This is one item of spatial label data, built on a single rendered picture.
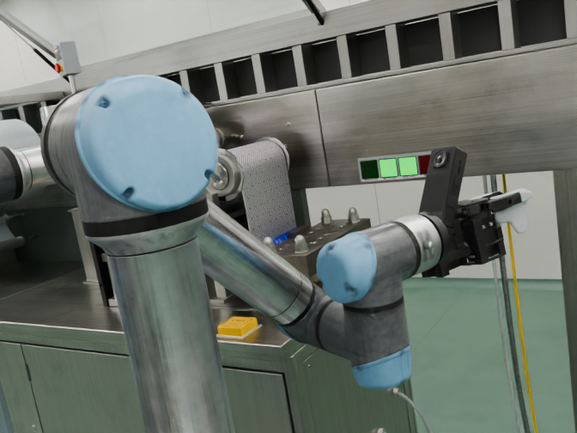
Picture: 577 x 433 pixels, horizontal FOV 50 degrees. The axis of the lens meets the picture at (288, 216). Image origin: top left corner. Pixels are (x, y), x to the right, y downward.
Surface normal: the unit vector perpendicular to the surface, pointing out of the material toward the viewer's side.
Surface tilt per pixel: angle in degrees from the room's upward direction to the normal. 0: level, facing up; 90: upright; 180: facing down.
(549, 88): 90
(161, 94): 83
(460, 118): 90
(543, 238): 90
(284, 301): 106
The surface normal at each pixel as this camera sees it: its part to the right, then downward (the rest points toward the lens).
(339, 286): -0.80, 0.23
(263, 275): 0.54, 0.12
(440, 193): -0.79, -0.30
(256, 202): 0.84, -0.04
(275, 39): -0.52, 0.24
